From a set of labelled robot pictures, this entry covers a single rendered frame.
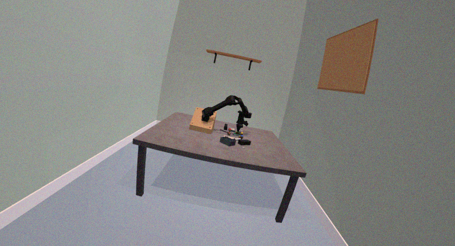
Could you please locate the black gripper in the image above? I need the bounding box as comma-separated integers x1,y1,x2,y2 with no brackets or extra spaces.
236,117,244,132

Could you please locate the black rectangular pad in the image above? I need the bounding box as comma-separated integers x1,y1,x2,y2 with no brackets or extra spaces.
238,140,251,146

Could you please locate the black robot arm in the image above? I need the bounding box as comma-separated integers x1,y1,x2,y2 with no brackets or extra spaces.
201,95,252,122

